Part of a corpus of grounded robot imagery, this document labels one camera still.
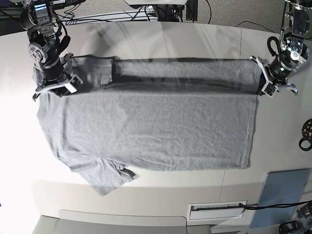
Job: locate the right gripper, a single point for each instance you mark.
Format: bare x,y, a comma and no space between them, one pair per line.
59,79

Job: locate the black device bottom right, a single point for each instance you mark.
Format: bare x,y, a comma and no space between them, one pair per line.
292,227

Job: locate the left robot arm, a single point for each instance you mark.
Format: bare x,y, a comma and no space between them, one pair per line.
289,50

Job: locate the black aluminium frame post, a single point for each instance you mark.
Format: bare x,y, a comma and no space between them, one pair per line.
191,10

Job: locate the blue-grey flat panel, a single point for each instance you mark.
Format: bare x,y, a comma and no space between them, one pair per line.
280,187

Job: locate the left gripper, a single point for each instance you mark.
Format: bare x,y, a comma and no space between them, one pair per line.
273,78

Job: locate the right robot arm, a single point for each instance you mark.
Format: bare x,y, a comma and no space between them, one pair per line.
48,38

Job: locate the grey T-shirt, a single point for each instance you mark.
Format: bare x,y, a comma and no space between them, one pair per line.
162,116

